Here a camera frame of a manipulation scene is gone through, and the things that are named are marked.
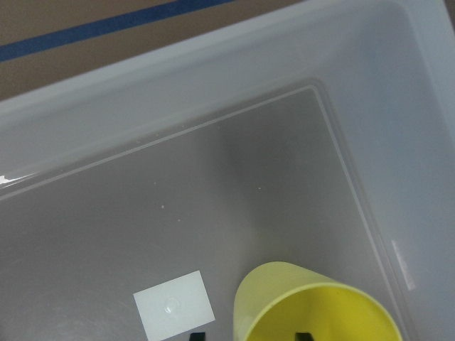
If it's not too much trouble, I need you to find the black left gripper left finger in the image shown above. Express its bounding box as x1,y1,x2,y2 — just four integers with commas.
189,332,206,341

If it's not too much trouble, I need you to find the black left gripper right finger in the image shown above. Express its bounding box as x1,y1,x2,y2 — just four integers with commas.
296,332,313,341

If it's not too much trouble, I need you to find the yellow plastic cup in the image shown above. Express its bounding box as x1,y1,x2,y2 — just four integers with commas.
232,261,402,340

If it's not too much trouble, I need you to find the translucent white storage box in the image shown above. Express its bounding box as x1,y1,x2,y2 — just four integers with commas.
1,1,454,340

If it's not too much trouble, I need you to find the white label sticker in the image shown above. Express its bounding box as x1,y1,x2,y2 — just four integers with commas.
133,271,215,340

